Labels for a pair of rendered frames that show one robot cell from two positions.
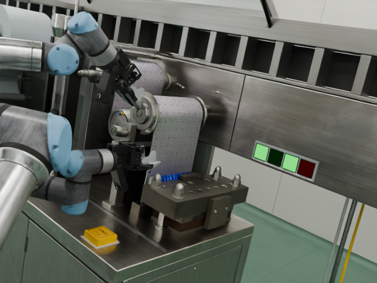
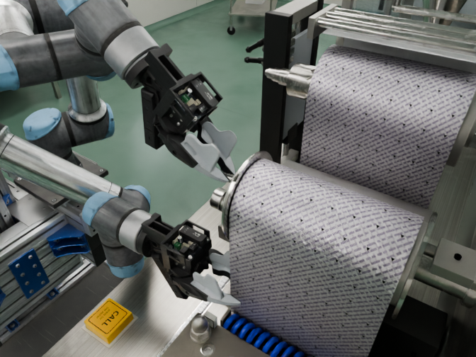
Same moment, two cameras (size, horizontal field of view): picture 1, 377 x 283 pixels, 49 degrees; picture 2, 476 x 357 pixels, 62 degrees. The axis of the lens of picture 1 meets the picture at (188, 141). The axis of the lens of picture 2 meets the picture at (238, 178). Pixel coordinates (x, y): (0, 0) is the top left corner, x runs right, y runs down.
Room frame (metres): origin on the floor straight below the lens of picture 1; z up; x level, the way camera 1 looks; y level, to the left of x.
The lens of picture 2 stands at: (1.35, -0.29, 1.65)
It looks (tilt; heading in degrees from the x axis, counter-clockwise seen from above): 38 degrees down; 83
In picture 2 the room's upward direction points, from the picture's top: straight up
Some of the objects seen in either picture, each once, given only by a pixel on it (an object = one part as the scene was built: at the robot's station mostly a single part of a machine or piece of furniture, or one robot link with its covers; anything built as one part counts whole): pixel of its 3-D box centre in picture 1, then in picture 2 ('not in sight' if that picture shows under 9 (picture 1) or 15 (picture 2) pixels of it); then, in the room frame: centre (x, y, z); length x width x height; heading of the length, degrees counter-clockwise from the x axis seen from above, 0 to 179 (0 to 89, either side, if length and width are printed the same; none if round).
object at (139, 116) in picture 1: (141, 113); not in sight; (1.41, 0.18, 1.25); 0.07 x 0.02 x 0.07; 50
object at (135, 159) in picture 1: (123, 156); (175, 247); (1.30, 0.20, 1.12); 0.12 x 0.08 x 0.09; 140
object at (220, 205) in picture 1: (218, 211); not in sight; (1.38, -0.15, 0.97); 0.10 x 0.03 x 0.11; 140
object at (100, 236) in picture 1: (100, 236); (109, 319); (1.14, 0.20, 0.91); 0.07 x 0.07 x 0.02; 50
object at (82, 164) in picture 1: (79, 164); (113, 217); (1.17, 0.30, 1.11); 0.11 x 0.08 x 0.09; 140
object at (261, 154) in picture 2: (144, 113); (249, 195); (1.42, 0.17, 1.25); 0.15 x 0.01 x 0.15; 50
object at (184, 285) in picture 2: (140, 165); (193, 281); (1.32, 0.14, 1.09); 0.09 x 0.05 x 0.02; 131
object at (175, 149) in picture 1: (173, 154); (294, 312); (1.48, 0.04, 1.11); 0.23 x 0.01 x 0.18; 140
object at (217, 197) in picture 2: (115, 131); (220, 199); (1.38, 0.25, 1.18); 0.04 x 0.02 x 0.04; 50
